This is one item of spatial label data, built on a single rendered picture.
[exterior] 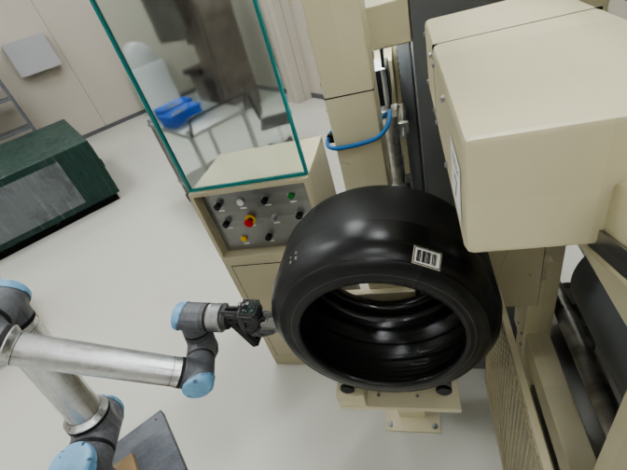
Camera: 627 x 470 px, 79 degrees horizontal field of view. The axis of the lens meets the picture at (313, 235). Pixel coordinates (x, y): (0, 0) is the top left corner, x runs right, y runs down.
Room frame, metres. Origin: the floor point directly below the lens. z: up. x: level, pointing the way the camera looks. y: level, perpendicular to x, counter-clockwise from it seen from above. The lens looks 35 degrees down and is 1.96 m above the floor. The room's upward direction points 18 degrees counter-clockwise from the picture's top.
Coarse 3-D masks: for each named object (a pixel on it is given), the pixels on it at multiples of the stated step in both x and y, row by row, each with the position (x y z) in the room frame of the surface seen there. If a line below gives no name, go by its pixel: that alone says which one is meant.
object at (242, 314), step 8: (224, 304) 0.88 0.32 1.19; (240, 304) 0.86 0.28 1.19; (248, 304) 0.86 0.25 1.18; (256, 304) 0.85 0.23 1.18; (224, 312) 0.85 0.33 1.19; (232, 312) 0.84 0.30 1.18; (240, 312) 0.83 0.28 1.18; (248, 312) 0.82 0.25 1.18; (256, 312) 0.82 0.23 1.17; (224, 320) 0.84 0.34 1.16; (232, 320) 0.85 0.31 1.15; (240, 320) 0.81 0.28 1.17; (248, 320) 0.82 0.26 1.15; (256, 320) 0.81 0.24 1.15; (264, 320) 0.85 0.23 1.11; (224, 328) 0.84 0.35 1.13; (248, 328) 0.81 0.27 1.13; (256, 328) 0.81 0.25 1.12
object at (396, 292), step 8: (376, 288) 0.98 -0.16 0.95; (384, 288) 0.97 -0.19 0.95; (392, 288) 0.96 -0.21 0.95; (400, 288) 0.95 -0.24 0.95; (408, 288) 0.94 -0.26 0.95; (360, 296) 0.98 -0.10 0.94; (368, 296) 0.97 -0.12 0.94; (376, 296) 0.96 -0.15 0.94; (384, 296) 0.95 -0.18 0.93; (392, 296) 0.94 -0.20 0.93; (400, 296) 0.93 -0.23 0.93; (408, 296) 0.92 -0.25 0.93
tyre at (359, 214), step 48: (384, 192) 0.78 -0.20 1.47; (288, 240) 0.87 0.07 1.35; (336, 240) 0.66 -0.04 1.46; (384, 240) 0.61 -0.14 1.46; (432, 240) 0.60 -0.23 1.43; (288, 288) 0.67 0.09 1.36; (336, 288) 0.61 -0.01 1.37; (432, 288) 0.54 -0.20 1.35; (480, 288) 0.54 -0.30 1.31; (288, 336) 0.67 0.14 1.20; (336, 336) 0.81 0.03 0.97; (384, 336) 0.80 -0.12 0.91; (432, 336) 0.73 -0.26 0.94; (480, 336) 0.51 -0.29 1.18; (384, 384) 0.60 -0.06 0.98; (432, 384) 0.56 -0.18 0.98
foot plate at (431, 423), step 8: (392, 416) 1.01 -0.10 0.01; (432, 416) 0.95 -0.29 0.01; (392, 424) 0.96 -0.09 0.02; (400, 424) 0.95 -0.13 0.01; (408, 424) 0.94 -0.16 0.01; (416, 424) 0.93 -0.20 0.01; (424, 424) 0.92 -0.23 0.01; (432, 424) 0.91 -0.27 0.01; (416, 432) 0.90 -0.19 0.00; (424, 432) 0.89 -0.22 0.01; (432, 432) 0.87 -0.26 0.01; (440, 432) 0.86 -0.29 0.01
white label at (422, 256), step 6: (414, 246) 0.59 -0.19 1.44; (414, 252) 0.58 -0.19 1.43; (420, 252) 0.58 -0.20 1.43; (426, 252) 0.57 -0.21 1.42; (432, 252) 0.57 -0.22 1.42; (414, 258) 0.56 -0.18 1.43; (420, 258) 0.56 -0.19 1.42; (426, 258) 0.56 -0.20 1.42; (432, 258) 0.56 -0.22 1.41; (438, 258) 0.56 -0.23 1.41; (420, 264) 0.55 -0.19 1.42; (426, 264) 0.55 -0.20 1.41; (432, 264) 0.55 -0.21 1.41; (438, 264) 0.55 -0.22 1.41
